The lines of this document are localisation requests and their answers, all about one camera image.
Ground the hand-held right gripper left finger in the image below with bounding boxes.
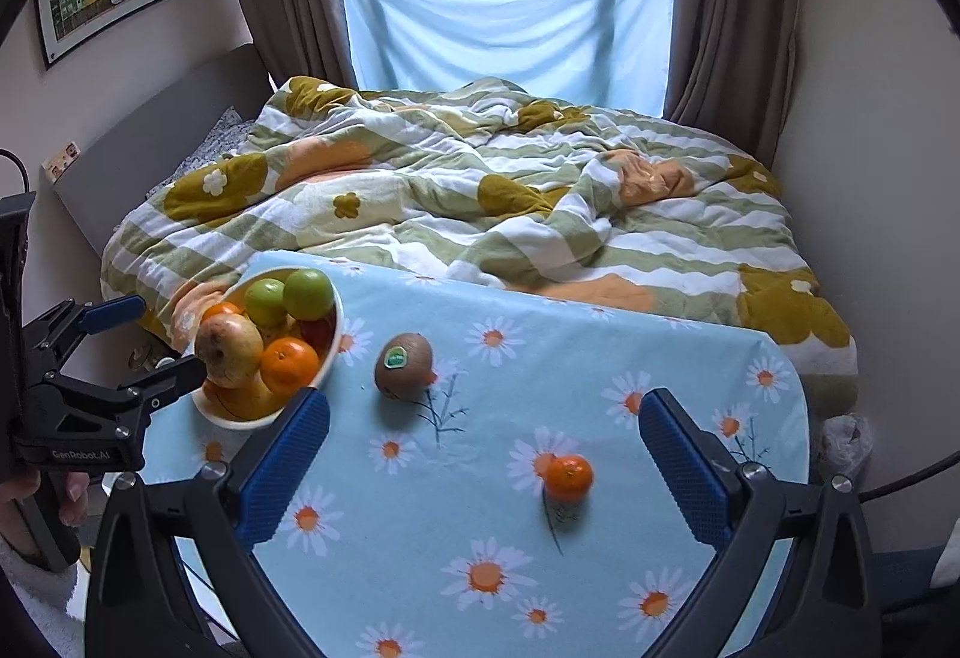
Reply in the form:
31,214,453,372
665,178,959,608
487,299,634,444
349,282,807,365
85,386,332,658

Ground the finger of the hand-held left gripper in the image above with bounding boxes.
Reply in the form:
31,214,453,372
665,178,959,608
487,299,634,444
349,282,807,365
112,355,207,414
22,296,147,389

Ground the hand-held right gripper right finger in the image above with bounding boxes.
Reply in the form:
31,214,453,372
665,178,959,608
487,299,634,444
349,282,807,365
637,388,882,658

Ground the wrinkled yellow apple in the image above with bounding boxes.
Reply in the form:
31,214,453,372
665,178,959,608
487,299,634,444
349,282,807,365
196,314,265,389

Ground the cream bowl with yellow duck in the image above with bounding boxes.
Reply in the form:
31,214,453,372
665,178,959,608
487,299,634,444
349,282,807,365
187,268,344,432

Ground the large green apple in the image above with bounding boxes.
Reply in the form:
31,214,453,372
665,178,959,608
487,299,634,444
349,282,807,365
282,267,335,322

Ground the person's left forearm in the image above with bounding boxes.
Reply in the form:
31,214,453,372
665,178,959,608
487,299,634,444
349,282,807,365
0,538,87,623

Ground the person's left hand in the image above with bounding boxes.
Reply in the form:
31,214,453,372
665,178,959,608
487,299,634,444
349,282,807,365
0,467,95,533

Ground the small green apple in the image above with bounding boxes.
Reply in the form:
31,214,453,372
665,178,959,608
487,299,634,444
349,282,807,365
244,278,289,328

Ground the brown kiwi with green sticker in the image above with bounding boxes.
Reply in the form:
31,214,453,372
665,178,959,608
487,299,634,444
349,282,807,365
374,332,434,399

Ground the white plastic bag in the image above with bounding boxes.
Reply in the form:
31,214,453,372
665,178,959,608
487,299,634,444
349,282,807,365
819,412,875,486

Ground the grey bed headboard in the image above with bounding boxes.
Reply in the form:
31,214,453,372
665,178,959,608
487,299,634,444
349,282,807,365
56,43,271,258

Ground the blue daisy print tablecloth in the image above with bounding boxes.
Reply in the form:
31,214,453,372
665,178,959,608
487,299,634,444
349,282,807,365
139,251,812,658

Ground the grey patterned bed sheet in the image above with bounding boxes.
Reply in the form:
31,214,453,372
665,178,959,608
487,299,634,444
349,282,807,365
146,107,263,198

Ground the dark blue cloth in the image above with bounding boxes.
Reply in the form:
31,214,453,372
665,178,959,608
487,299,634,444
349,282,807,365
870,549,960,618

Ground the green striped flower blanket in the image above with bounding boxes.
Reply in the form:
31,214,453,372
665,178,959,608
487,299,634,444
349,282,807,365
100,74,860,396

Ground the light blue window cloth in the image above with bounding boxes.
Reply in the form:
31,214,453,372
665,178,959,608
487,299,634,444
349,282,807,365
337,0,676,119

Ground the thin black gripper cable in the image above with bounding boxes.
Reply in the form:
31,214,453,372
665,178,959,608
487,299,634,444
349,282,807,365
0,149,32,194

